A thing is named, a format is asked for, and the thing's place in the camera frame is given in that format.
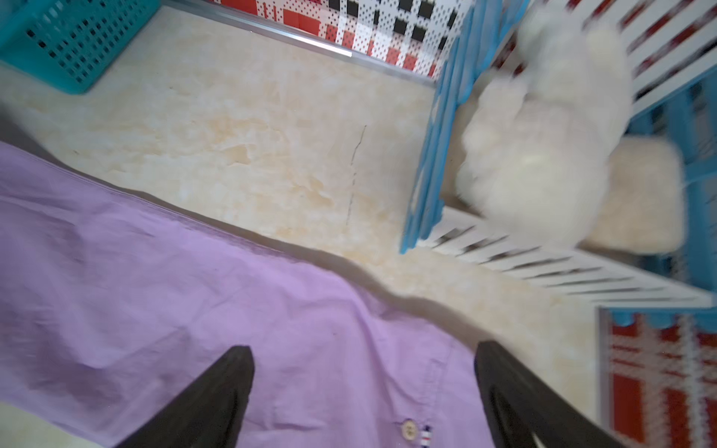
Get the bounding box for blue white slatted crate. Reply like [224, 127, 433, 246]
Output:
[401, 1, 716, 332]

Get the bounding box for cream fluffy cushion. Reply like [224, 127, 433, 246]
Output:
[582, 136, 687, 256]

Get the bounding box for teal plastic basket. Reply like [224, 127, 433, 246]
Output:
[1, 0, 161, 94]

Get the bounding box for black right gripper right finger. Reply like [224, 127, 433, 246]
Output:
[474, 341, 622, 447]

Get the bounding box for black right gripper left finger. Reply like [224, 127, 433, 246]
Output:
[118, 346, 255, 448]

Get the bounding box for white fluffy plush toy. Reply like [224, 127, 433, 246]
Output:
[455, 5, 632, 248]

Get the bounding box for purple long pants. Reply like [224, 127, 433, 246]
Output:
[1, 145, 493, 447]

